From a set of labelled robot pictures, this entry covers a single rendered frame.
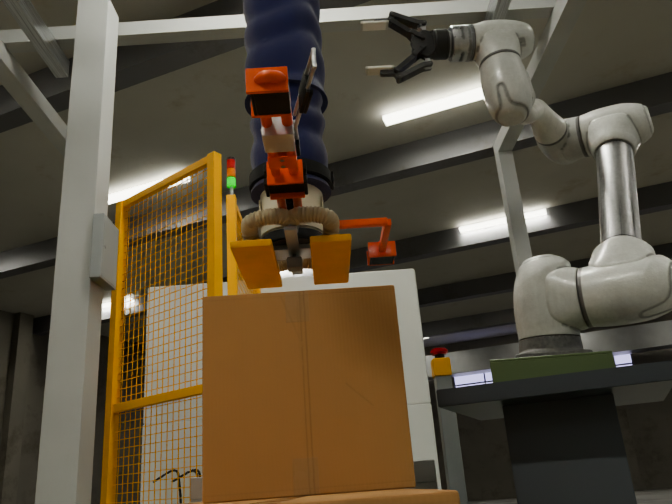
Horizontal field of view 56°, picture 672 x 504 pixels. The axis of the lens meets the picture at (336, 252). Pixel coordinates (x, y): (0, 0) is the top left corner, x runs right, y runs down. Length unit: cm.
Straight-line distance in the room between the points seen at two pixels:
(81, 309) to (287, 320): 171
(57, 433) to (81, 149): 128
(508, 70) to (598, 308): 61
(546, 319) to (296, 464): 75
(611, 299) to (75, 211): 228
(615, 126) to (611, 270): 54
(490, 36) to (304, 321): 83
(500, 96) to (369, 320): 62
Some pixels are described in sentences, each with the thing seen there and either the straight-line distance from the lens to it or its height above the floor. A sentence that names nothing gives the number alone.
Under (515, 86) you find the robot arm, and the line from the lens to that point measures 158.
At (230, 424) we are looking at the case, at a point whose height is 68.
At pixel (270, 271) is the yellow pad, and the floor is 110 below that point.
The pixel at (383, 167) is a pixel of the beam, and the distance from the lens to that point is 696.
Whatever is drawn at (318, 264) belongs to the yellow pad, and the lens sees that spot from 166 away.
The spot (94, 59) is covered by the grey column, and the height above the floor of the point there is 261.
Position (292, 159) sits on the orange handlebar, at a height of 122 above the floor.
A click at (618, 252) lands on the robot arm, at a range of 171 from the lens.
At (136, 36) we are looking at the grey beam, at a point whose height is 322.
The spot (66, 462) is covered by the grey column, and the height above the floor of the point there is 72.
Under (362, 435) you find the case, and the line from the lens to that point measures 128.
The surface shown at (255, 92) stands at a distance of 114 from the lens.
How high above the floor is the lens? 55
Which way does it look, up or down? 20 degrees up
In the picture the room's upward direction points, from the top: 4 degrees counter-clockwise
